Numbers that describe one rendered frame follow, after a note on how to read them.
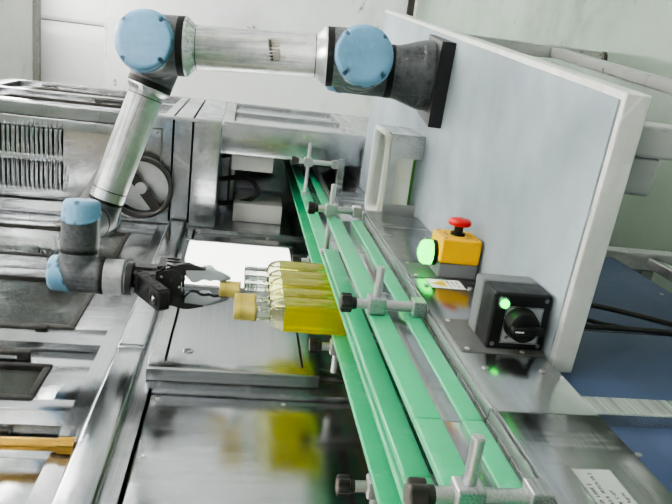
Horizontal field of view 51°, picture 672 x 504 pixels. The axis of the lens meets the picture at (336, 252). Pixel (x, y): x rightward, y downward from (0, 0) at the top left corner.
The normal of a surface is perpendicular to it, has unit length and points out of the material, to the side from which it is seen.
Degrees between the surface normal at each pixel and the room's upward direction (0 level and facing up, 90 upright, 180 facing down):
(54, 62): 90
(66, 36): 90
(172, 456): 90
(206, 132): 90
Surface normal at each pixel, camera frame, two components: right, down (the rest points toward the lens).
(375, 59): 0.18, 0.15
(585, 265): 0.11, 0.38
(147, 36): -0.07, 0.13
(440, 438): 0.12, -0.95
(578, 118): -0.99, -0.08
